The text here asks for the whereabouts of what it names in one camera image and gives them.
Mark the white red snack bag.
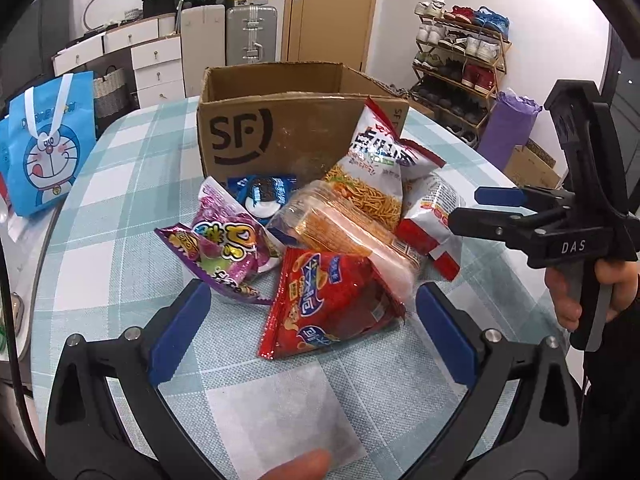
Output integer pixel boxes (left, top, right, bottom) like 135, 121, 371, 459
396, 174, 465, 281

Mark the checkered teal tablecloth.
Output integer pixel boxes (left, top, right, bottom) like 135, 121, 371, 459
30, 95, 569, 480

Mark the white fried noodle snack bag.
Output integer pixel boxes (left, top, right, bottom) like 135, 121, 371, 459
324, 99, 446, 231

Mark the blue Doraemon tote bag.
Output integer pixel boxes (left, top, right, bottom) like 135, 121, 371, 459
1, 72, 96, 217

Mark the blue Oreo cookie pack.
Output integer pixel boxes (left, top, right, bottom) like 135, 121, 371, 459
227, 174, 297, 226

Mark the wooden shoe rack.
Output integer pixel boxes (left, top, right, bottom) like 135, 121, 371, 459
409, 0, 511, 148

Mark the woven basket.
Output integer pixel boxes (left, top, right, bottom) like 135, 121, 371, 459
93, 65, 130, 119

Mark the person's right hand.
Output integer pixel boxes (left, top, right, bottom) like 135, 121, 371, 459
544, 259, 640, 334

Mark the red chip snack bag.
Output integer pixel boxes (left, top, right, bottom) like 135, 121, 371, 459
258, 247, 406, 360

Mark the clear cracker pack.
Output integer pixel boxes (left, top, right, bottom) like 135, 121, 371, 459
267, 181, 423, 307

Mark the person's left hand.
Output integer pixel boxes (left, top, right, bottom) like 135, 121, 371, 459
260, 448, 332, 480

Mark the purple candy snack bag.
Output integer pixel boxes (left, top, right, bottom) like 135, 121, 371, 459
155, 177, 284, 306

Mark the wooden door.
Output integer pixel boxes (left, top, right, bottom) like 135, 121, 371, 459
281, 0, 376, 70

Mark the silver suitcase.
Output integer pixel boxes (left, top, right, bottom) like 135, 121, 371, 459
226, 4, 278, 66

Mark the purple rolled mat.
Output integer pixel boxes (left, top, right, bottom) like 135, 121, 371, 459
477, 88, 542, 170

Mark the small cardboard box on floor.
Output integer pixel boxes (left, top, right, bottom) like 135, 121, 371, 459
503, 139, 561, 188

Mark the SF cardboard box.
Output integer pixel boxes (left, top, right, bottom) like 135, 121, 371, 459
196, 62, 409, 184

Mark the white drawer desk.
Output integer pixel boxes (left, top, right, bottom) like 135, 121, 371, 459
52, 14, 186, 108

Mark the beige suitcase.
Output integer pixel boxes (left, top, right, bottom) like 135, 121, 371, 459
180, 4, 226, 98

